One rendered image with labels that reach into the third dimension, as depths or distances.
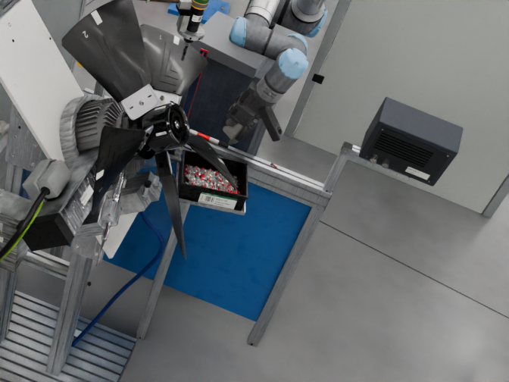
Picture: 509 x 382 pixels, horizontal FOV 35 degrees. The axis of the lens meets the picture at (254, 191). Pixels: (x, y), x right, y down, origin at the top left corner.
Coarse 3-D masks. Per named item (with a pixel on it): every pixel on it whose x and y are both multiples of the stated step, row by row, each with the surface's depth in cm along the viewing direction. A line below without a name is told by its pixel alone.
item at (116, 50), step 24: (120, 0) 202; (96, 24) 198; (120, 24) 201; (72, 48) 195; (96, 48) 199; (120, 48) 202; (144, 48) 206; (96, 72) 201; (120, 72) 204; (144, 72) 207; (120, 96) 206
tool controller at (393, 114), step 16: (384, 112) 244; (400, 112) 245; (416, 112) 247; (368, 128) 259; (384, 128) 243; (400, 128) 242; (416, 128) 243; (432, 128) 245; (448, 128) 246; (368, 144) 251; (384, 144) 248; (400, 144) 246; (416, 144) 244; (432, 144) 242; (448, 144) 243; (368, 160) 257; (384, 160) 253; (400, 160) 251; (416, 160) 249; (432, 160) 247; (448, 160) 245; (416, 176) 255; (432, 176) 252
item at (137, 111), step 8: (144, 88) 208; (136, 96) 208; (144, 96) 209; (152, 96) 210; (128, 104) 208; (136, 104) 209; (144, 104) 209; (152, 104) 210; (128, 112) 208; (136, 112) 209; (144, 112) 210
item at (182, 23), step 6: (180, 0) 196; (186, 0) 197; (180, 6) 197; (186, 6) 198; (180, 12) 198; (186, 12) 198; (180, 18) 201; (186, 18) 200; (180, 24) 201; (186, 24) 201; (180, 30) 202; (186, 30) 204; (198, 30) 205; (204, 30) 206; (186, 36) 202; (192, 36) 202; (198, 36) 203
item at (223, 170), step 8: (192, 136) 242; (200, 136) 247; (192, 144) 230; (200, 144) 240; (208, 144) 247; (200, 152) 226; (208, 152) 236; (216, 152) 246; (208, 160) 228; (216, 160) 237; (216, 168) 230; (224, 168) 240; (224, 176) 233; (232, 184) 236
